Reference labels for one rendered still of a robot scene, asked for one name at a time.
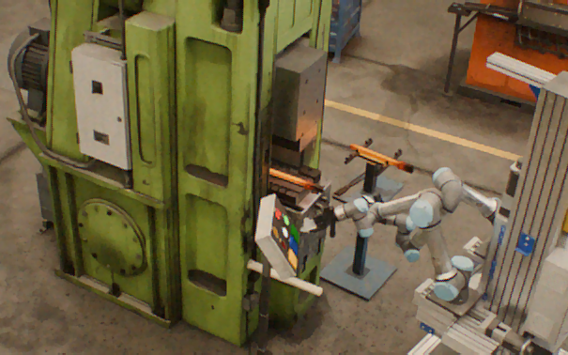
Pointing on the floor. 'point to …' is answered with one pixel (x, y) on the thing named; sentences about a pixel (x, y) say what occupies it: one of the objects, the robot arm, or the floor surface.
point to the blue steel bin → (344, 24)
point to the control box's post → (265, 302)
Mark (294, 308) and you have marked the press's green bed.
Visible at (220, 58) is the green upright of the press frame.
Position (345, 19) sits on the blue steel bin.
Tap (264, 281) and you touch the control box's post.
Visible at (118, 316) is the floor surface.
